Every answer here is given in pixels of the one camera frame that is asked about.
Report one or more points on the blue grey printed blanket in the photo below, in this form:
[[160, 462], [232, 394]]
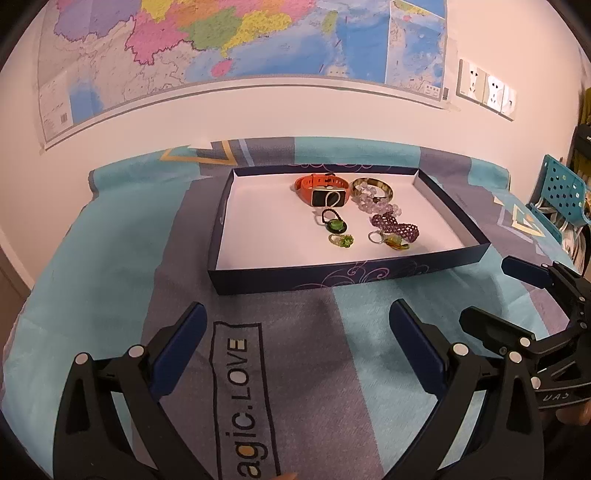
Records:
[[115, 240]]

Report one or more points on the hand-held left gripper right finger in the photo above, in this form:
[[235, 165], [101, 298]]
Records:
[[420, 355]]

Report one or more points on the gold bangle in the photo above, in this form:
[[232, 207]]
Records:
[[358, 183]]

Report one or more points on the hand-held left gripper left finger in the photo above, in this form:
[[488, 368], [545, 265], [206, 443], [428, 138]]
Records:
[[184, 350]]

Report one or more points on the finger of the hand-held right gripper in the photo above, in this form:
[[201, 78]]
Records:
[[524, 272], [487, 330]]

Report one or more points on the dark blue cardboard box tray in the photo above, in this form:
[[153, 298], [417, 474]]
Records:
[[258, 230]]

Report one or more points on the orange smart band watch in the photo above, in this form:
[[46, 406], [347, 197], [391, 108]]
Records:
[[304, 184]]

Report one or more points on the person's right hand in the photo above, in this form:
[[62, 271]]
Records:
[[575, 415]]

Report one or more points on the white patterned cloth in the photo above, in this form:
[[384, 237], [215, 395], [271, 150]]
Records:
[[577, 240]]

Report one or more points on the teal perforated chair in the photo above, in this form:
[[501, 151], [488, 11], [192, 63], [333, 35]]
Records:
[[561, 184]]

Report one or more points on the white wall socket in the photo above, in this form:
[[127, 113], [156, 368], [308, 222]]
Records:
[[494, 92], [471, 81], [509, 102]]

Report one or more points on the colourful wall map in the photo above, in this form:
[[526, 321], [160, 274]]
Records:
[[254, 37]]

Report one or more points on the person's left hand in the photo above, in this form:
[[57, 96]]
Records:
[[286, 476]]

